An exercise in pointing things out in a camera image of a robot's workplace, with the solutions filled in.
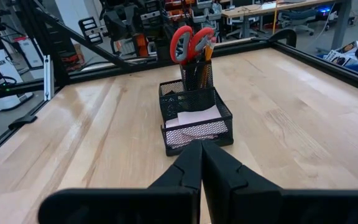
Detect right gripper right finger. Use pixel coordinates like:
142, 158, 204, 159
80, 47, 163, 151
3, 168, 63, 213
201, 140, 358, 224

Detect grey office chair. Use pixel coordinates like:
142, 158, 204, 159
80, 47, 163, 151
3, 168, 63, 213
278, 8, 319, 35

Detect yellow cable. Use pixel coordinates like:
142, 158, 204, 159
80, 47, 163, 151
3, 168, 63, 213
272, 0, 278, 35

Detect black metal table frame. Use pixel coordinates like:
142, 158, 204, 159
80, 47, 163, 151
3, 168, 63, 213
0, 0, 358, 164

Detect black mesh desk organizer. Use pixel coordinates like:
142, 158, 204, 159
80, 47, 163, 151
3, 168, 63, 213
158, 60, 234, 157

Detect orange pencil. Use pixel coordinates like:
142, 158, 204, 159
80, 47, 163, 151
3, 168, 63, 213
202, 36, 218, 90

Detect red handled scissors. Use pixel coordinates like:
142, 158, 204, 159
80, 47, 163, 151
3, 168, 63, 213
169, 25, 216, 65

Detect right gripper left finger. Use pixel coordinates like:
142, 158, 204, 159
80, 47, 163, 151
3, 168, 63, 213
38, 139, 203, 224

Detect wooden desk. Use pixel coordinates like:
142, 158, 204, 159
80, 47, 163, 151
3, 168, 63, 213
221, 0, 352, 50

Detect pink sticky note pad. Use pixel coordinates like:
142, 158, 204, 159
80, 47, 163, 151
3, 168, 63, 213
165, 105, 229, 149

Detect magazines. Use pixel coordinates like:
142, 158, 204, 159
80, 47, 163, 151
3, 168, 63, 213
323, 40, 358, 66

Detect shelf of parts bins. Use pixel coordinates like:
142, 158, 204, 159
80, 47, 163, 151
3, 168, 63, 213
165, 0, 223, 24

